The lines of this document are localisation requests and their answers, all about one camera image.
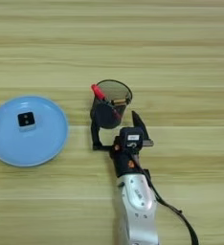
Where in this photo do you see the black mesh pen cup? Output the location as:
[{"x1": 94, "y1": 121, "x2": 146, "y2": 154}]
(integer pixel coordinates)
[{"x1": 90, "y1": 78, "x2": 133, "y2": 130}]

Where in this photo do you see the small black and white cube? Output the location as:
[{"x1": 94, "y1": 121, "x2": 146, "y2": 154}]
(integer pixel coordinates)
[{"x1": 16, "y1": 111, "x2": 37, "y2": 132}]

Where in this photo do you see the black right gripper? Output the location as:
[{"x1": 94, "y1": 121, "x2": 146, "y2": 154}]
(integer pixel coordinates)
[{"x1": 90, "y1": 109, "x2": 155, "y2": 178}]

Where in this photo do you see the red pen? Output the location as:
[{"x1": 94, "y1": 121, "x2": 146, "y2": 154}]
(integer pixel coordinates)
[{"x1": 90, "y1": 83, "x2": 123, "y2": 122}]

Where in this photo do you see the round light blue plate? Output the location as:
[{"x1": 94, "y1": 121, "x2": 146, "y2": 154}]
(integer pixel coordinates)
[{"x1": 0, "y1": 95, "x2": 70, "y2": 167}]

